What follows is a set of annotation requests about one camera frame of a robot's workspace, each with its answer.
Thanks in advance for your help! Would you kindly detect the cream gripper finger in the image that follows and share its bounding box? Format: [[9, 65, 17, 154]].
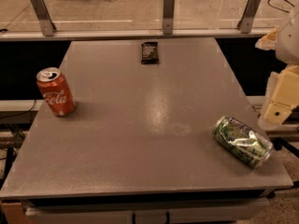
[[263, 65, 299, 125], [255, 26, 278, 50]]

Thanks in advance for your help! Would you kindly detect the crushed green soda can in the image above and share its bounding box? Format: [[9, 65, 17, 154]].
[[212, 116, 274, 168]]

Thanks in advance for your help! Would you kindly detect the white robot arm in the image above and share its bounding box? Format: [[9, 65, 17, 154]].
[[255, 6, 299, 130]]

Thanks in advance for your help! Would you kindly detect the black rxbar chocolate wrapper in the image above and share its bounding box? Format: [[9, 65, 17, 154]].
[[141, 42, 159, 64]]

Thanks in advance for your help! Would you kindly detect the red Coca-Cola can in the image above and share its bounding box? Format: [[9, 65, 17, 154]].
[[36, 67, 76, 117]]

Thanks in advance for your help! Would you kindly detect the white horizontal frame rail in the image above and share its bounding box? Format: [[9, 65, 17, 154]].
[[0, 28, 271, 42]]

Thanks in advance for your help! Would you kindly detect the right metal bracket post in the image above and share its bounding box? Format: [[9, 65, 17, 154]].
[[237, 0, 262, 34]]

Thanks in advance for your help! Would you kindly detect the metal bracket post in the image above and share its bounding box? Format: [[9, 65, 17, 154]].
[[237, 0, 262, 34], [30, 0, 56, 36], [163, 0, 175, 35]]

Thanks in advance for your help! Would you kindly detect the middle metal bracket post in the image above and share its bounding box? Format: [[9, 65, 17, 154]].
[[163, 0, 175, 35]]

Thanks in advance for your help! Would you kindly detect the left metal bracket post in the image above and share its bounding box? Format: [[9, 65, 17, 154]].
[[30, 0, 56, 36]]

